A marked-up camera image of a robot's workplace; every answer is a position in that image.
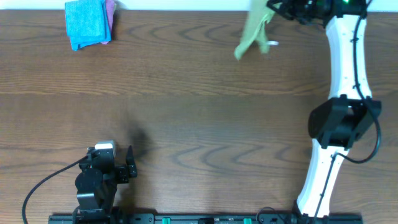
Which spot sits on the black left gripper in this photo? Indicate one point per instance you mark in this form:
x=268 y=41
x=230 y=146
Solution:
x=123 y=173

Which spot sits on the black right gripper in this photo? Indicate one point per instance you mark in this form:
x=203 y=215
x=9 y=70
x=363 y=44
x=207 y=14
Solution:
x=283 y=8

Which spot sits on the green microfiber cloth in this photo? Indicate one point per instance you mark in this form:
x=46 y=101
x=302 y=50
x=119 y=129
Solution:
x=254 y=30

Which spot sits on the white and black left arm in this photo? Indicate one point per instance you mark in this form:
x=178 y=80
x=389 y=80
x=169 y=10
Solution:
x=98 y=182

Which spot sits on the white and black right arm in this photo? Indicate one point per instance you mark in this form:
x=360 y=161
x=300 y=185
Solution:
x=346 y=126

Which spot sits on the white cloth label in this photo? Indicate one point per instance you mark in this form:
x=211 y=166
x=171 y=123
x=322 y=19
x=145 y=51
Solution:
x=273 y=43

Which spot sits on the blue folded cloth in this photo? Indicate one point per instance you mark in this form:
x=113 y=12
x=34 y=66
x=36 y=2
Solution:
x=87 y=23

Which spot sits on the pink folded cloth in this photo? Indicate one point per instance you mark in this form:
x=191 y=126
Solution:
x=110 y=7

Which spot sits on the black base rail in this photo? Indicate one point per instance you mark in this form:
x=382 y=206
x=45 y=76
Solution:
x=265 y=218

